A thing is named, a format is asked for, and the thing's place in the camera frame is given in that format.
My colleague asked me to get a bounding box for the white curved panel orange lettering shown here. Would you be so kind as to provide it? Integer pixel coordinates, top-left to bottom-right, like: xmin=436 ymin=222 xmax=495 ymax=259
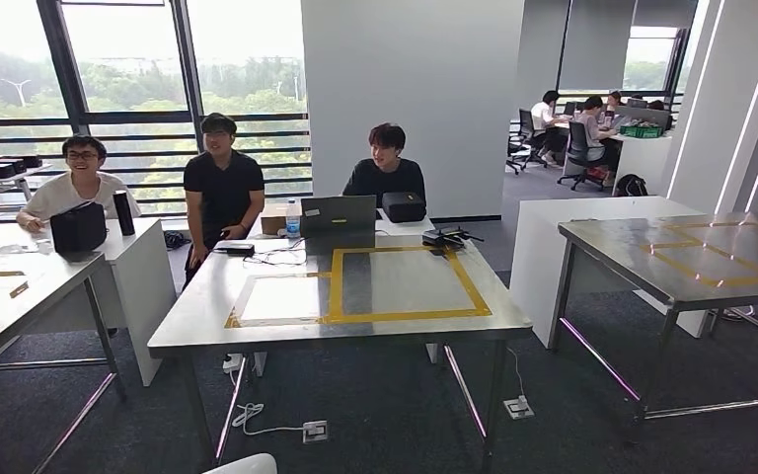
xmin=203 ymin=452 xmax=279 ymax=474

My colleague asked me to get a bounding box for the steel workbench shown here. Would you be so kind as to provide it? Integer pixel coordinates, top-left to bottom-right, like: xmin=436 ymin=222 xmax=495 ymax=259
xmin=148 ymin=234 xmax=534 ymax=472
xmin=549 ymin=210 xmax=758 ymax=427

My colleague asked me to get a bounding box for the white desk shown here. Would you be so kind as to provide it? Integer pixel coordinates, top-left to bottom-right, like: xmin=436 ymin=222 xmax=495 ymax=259
xmin=248 ymin=208 xmax=436 ymax=241
xmin=611 ymin=129 xmax=673 ymax=196
xmin=0 ymin=218 xmax=178 ymax=387

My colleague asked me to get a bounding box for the grey laptop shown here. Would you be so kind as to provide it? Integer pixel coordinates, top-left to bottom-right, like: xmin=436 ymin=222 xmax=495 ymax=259
xmin=300 ymin=195 xmax=378 ymax=239

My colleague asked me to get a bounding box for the black antenna device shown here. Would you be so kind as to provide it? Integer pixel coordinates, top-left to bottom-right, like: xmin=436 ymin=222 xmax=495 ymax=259
xmin=421 ymin=226 xmax=485 ymax=253

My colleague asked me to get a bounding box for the yellow tape rectangle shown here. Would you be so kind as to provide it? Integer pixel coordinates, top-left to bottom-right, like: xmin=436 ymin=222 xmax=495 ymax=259
xmin=225 ymin=245 xmax=493 ymax=330

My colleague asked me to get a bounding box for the cardboard box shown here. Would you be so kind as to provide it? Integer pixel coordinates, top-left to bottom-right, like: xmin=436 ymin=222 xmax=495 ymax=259
xmin=260 ymin=202 xmax=289 ymax=237

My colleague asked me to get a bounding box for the white block table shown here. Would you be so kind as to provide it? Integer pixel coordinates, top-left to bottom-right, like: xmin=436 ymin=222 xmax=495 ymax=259
xmin=509 ymin=195 xmax=711 ymax=350

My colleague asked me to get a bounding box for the black office chair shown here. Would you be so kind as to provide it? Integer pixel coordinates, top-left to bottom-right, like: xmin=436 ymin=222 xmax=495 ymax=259
xmin=506 ymin=108 xmax=539 ymax=176
xmin=557 ymin=121 xmax=609 ymax=193

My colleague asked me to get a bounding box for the white floor socket box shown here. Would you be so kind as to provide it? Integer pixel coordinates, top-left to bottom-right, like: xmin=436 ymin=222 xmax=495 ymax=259
xmin=301 ymin=420 xmax=330 ymax=445
xmin=502 ymin=395 xmax=535 ymax=422

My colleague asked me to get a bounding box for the black backpack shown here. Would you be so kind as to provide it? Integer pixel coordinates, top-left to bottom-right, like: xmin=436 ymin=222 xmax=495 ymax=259
xmin=613 ymin=173 xmax=649 ymax=198

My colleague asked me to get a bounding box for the black thermos bottle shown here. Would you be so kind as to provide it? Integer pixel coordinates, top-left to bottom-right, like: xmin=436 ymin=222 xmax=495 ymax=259
xmin=112 ymin=190 xmax=136 ymax=237

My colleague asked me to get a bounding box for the green plastic crate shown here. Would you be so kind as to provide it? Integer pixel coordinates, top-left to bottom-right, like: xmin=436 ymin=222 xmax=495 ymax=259
xmin=617 ymin=123 xmax=664 ymax=140

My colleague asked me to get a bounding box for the black bag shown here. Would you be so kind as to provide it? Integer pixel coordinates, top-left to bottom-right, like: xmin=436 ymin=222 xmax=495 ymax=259
xmin=49 ymin=200 xmax=109 ymax=255

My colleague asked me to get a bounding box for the black cable bundle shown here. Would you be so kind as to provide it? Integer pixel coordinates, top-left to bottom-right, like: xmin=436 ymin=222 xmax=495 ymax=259
xmin=245 ymin=238 xmax=308 ymax=268

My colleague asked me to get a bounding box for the white floor cable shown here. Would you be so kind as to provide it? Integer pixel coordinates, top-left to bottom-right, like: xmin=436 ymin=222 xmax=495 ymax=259
xmin=230 ymin=401 xmax=303 ymax=437

